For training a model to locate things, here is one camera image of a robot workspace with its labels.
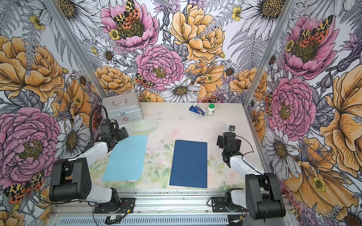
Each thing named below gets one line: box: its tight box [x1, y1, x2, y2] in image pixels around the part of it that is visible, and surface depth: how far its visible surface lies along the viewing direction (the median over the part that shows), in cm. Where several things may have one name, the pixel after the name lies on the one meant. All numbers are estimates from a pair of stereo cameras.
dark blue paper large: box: [169, 139, 208, 189], surface depth 93 cm
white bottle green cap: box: [206, 103, 215, 117], surface depth 111 cm
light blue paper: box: [102, 135, 149, 183], surface depth 89 cm
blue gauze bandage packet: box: [189, 102, 206, 117], surface depth 118 cm
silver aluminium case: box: [101, 92, 144, 126], surface depth 104 cm
